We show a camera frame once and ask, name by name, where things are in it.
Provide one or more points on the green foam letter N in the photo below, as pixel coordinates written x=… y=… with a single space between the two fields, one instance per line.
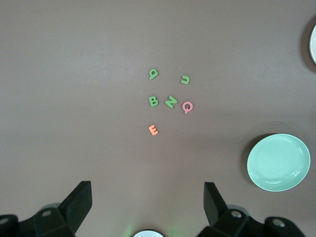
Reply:
x=171 y=101

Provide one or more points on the orange foam letter E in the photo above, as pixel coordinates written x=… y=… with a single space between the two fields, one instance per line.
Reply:
x=151 y=130

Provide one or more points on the green foam letter u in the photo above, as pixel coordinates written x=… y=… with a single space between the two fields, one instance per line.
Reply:
x=188 y=80

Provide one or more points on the beige plate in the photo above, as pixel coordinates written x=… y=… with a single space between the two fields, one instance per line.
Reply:
x=314 y=44

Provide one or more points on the green foam letter a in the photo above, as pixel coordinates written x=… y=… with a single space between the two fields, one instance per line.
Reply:
x=150 y=77

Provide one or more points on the green foam letter B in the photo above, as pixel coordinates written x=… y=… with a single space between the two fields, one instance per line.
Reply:
x=150 y=101

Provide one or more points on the green plate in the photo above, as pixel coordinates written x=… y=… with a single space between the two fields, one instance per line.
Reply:
x=279 y=163

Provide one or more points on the pink foam letter Q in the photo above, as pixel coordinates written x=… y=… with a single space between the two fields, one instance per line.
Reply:
x=183 y=106

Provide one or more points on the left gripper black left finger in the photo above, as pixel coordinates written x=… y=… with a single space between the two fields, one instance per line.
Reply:
x=76 y=205

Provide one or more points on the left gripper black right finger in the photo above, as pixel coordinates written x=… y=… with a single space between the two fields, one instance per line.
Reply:
x=212 y=205

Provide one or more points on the brown table mat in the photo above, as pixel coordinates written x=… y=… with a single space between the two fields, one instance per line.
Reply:
x=74 y=74

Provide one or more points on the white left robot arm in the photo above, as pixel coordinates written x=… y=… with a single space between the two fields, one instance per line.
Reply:
x=148 y=234

